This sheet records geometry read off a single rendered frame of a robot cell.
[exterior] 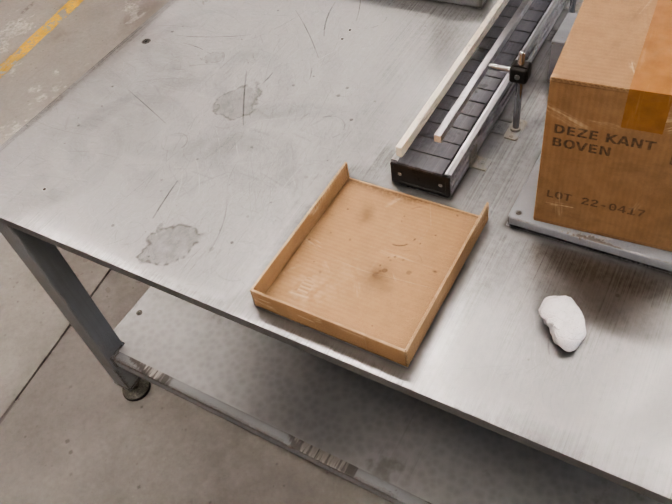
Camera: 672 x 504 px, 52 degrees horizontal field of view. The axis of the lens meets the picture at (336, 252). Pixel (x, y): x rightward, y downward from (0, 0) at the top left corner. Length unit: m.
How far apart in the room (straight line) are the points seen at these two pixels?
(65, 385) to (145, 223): 1.02
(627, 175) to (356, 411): 0.89
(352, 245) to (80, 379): 1.26
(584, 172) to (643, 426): 0.34
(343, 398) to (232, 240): 0.62
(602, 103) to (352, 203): 0.45
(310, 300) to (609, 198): 0.46
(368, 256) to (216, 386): 0.76
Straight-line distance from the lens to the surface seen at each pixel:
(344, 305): 1.04
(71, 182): 1.41
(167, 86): 1.56
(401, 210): 1.16
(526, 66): 1.21
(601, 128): 0.97
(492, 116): 1.29
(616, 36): 1.02
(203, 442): 1.95
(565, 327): 0.99
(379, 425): 1.62
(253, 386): 1.72
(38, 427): 2.17
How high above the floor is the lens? 1.68
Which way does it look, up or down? 49 degrees down
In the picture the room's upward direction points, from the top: 12 degrees counter-clockwise
